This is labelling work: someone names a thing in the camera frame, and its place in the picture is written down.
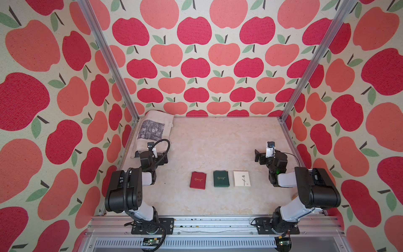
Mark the right aluminium frame post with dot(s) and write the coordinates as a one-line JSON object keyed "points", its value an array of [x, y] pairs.
{"points": [[335, 25]]}

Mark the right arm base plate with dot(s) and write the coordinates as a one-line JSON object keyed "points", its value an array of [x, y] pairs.
{"points": [[274, 226]]}

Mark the aluminium frame post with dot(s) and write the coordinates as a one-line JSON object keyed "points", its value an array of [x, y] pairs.
{"points": [[335, 25], [95, 27]]}

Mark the folded beige patterned cloth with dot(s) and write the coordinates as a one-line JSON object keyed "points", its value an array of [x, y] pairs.
{"points": [[154, 126]]}

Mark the cream lift-off box lid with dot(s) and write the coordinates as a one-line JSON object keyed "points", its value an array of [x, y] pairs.
{"points": [[241, 178]]}

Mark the left aluminium frame post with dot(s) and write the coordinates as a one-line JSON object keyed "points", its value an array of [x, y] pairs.
{"points": [[95, 27]]}

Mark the green jewelry box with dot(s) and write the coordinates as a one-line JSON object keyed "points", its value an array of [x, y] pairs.
{"points": [[221, 179]]}

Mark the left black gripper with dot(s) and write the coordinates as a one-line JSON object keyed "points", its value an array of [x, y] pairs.
{"points": [[160, 161]]}

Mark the red jewelry box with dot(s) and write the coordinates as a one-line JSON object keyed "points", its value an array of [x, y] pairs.
{"points": [[198, 180]]}

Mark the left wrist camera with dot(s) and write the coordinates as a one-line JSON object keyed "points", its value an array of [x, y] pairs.
{"points": [[152, 148]]}

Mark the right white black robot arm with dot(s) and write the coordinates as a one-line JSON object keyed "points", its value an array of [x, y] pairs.
{"points": [[316, 190]]}

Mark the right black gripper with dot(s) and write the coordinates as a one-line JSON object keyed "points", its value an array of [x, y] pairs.
{"points": [[263, 158]]}

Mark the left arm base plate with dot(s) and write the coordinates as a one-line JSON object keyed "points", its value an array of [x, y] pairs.
{"points": [[153, 229]]}

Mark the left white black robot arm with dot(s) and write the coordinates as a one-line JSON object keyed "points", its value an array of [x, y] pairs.
{"points": [[125, 191]]}

